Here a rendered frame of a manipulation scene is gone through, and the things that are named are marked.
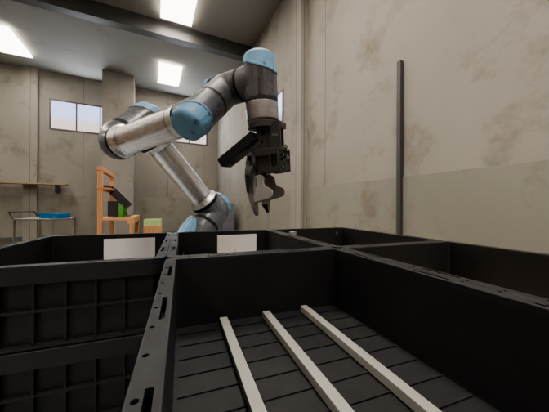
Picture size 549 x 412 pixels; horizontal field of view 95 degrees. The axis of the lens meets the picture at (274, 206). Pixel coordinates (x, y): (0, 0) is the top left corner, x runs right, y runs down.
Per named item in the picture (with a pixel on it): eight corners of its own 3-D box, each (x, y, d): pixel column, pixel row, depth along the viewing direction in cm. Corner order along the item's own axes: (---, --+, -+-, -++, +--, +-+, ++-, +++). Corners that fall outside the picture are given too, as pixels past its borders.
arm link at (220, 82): (185, 91, 59) (221, 80, 53) (210, 73, 66) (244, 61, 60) (203, 122, 64) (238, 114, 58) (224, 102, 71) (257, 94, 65)
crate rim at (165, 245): (47, 244, 65) (47, 235, 65) (172, 239, 75) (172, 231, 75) (-135, 297, 28) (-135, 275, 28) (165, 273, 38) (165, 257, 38)
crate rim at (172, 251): (173, 239, 75) (173, 231, 75) (268, 236, 86) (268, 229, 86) (165, 273, 38) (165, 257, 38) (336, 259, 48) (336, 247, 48)
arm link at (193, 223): (194, 261, 103) (166, 241, 98) (210, 235, 111) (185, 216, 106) (207, 257, 94) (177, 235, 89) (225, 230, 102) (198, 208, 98)
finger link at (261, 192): (269, 214, 54) (271, 172, 55) (245, 214, 57) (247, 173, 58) (274, 216, 57) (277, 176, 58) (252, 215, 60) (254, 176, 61)
